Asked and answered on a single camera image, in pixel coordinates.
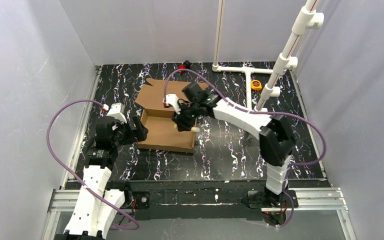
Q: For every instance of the aluminium rail frame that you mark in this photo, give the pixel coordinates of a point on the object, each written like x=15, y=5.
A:
x=206, y=187

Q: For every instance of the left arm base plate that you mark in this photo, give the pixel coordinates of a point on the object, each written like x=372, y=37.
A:
x=135, y=198

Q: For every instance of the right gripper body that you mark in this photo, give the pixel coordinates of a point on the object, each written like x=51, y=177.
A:
x=182, y=118

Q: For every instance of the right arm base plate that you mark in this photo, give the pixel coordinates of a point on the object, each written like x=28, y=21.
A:
x=256, y=199

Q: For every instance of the white PVC pipe frame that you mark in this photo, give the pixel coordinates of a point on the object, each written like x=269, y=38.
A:
x=267, y=30

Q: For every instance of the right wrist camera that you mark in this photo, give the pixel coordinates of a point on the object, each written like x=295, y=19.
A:
x=171, y=101

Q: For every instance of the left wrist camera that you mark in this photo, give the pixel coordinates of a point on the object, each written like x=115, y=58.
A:
x=117, y=112

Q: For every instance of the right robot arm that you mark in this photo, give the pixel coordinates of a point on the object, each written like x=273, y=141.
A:
x=274, y=133

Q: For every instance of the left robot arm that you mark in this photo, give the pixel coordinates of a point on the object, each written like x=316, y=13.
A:
x=97, y=205

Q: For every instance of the yellow tube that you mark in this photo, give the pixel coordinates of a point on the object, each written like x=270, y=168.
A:
x=193, y=129

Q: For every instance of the red black stamp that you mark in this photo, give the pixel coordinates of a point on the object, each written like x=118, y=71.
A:
x=186, y=65

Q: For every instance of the orange tape measure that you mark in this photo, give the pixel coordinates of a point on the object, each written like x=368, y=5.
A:
x=256, y=85

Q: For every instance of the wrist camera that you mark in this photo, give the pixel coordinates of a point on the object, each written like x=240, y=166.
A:
x=171, y=101
x=117, y=112

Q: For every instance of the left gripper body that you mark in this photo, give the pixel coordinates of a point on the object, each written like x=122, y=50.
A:
x=134, y=129

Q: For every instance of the brown cardboard box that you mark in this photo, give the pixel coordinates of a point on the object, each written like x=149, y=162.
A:
x=162, y=135

